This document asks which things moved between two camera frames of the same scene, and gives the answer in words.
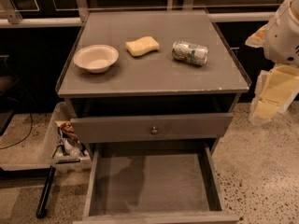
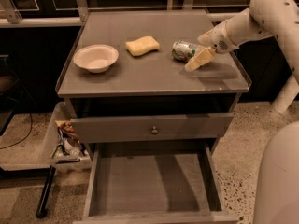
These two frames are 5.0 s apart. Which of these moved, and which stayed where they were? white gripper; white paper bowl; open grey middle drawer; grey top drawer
Moved: white gripper
Stayed: open grey middle drawer; white paper bowl; grey top drawer
